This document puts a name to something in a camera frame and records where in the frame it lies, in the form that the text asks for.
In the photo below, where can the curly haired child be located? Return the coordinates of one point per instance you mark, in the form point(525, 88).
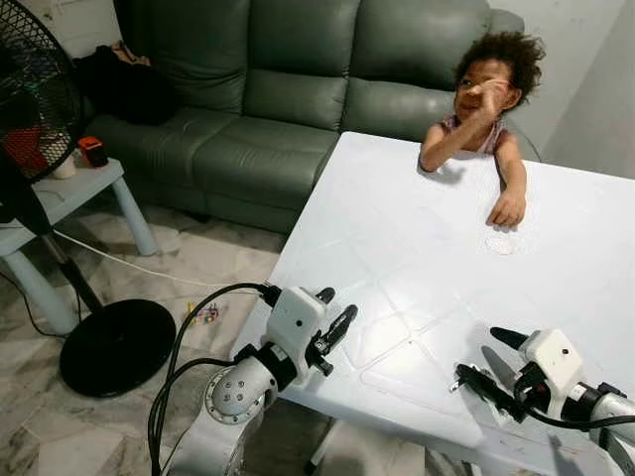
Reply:
point(491, 89)

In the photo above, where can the dark clothing pile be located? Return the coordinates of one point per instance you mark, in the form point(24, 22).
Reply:
point(124, 89)

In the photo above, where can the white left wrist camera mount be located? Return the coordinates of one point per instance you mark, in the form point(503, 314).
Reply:
point(293, 317)

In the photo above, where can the small orange black device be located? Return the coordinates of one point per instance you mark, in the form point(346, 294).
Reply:
point(92, 151)

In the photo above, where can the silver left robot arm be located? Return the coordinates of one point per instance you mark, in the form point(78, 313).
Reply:
point(233, 392)

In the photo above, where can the white cup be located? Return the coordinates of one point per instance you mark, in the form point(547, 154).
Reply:
point(65, 167)

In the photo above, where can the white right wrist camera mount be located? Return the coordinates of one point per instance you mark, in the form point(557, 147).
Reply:
point(551, 359)

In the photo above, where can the black standing fan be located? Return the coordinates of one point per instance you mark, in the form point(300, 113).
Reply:
point(117, 347)

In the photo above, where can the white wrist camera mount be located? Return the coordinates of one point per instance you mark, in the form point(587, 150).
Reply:
point(551, 359)
point(293, 317)

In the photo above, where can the green leather sofa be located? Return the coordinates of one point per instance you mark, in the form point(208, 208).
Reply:
point(298, 99)

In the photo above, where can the small colourful toy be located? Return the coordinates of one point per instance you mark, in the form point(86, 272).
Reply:
point(206, 314)

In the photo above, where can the light blue side table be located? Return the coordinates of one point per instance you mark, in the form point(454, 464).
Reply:
point(79, 188)

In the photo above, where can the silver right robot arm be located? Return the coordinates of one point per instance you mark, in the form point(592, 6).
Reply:
point(615, 412)

